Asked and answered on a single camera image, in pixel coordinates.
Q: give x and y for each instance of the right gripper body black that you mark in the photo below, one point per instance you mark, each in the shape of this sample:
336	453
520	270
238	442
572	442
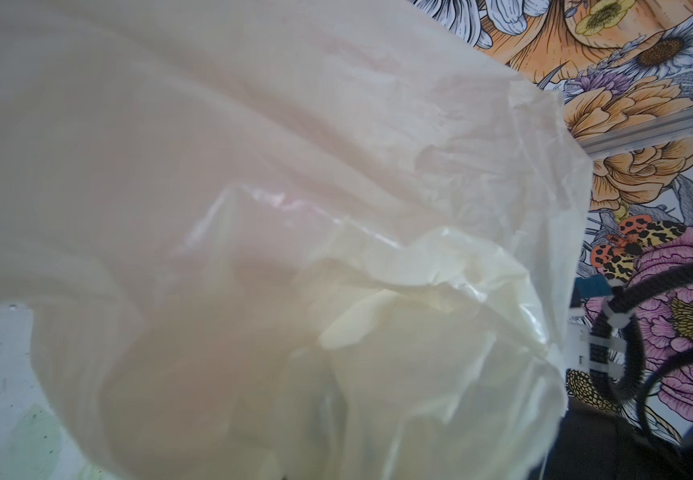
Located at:
594	444

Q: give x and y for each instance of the translucent yellow plastic bag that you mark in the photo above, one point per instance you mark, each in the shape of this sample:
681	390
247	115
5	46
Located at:
286	239

